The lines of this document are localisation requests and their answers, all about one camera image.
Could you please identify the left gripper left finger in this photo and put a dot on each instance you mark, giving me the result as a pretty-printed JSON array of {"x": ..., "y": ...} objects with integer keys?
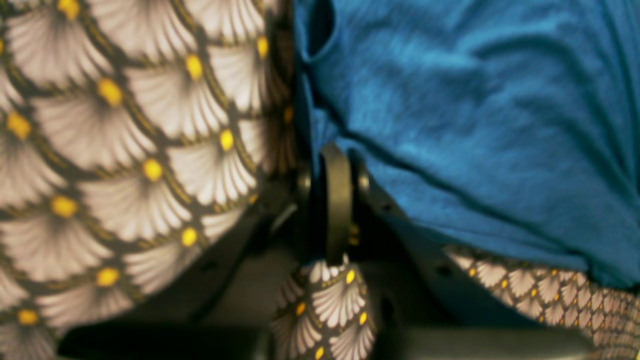
[{"x": 218, "y": 308}]

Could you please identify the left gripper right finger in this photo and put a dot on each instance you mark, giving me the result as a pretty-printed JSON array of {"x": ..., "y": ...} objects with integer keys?
[{"x": 427, "y": 308}]

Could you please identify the blue long-sleeve T-shirt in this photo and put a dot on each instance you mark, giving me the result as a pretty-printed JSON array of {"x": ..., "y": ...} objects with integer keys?
[{"x": 511, "y": 126}]

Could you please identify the fan-patterned tablecloth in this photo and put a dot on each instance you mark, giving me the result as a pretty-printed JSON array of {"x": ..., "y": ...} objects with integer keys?
[{"x": 134, "y": 133}]

